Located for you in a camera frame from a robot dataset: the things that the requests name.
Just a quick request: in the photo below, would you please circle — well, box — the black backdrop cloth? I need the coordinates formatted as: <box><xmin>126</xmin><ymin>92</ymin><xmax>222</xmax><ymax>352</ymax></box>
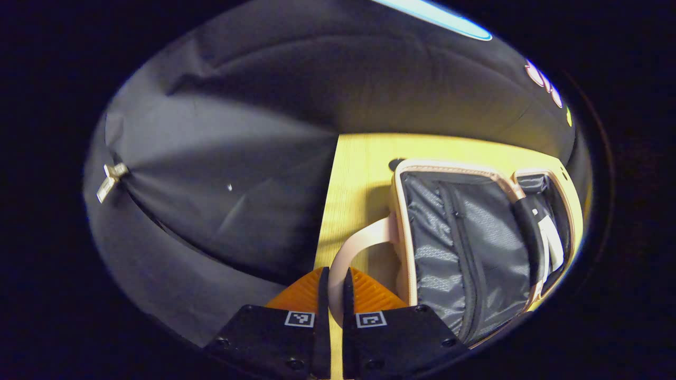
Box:
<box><xmin>83</xmin><ymin>0</ymin><xmax>579</xmax><ymax>346</ymax></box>

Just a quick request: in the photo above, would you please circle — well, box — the white cloth clip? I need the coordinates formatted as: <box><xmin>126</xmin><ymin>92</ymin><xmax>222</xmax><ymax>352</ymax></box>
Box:
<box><xmin>96</xmin><ymin>163</ymin><xmax>129</xmax><ymax>204</ymax></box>

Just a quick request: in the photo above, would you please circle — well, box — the pink suitcase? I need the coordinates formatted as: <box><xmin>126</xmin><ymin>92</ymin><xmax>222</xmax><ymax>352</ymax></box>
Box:
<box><xmin>327</xmin><ymin>158</ymin><xmax>584</xmax><ymax>349</ymax></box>

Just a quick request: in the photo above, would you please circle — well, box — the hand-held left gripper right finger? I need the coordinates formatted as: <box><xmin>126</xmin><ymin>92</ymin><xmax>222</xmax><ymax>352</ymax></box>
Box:
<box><xmin>342</xmin><ymin>267</ymin><xmax>471</xmax><ymax>379</ymax></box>

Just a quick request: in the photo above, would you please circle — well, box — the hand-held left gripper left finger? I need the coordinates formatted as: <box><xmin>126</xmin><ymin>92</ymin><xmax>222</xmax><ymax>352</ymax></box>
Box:
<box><xmin>203</xmin><ymin>267</ymin><xmax>332</xmax><ymax>379</ymax></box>

